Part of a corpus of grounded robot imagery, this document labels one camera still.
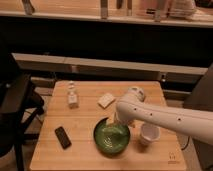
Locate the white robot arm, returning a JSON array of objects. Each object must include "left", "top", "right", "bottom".
[{"left": 107, "top": 86, "right": 213, "bottom": 145}]

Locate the white paper cup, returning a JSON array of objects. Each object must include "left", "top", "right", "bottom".
[{"left": 139, "top": 123, "right": 160, "bottom": 146}]

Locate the green ceramic bowl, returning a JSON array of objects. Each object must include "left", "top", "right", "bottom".
[{"left": 93, "top": 118, "right": 130, "bottom": 155}]

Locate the black cable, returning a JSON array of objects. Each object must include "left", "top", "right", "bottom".
[{"left": 179, "top": 134, "right": 191, "bottom": 151}]

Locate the white sponge block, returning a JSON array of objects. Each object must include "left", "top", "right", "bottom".
[{"left": 98, "top": 93, "right": 116, "bottom": 109}]

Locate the black smartphone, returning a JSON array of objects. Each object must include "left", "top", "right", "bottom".
[{"left": 55, "top": 127, "right": 71, "bottom": 149}]

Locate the black chair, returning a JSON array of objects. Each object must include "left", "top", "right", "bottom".
[{"left": 0, "top": 53, "right": 44, "bottom": 171}]

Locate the small clear glass bottle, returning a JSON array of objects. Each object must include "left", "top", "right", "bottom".
[{"left": 68, "top": 81, "right": 79, "bottom": 108}]

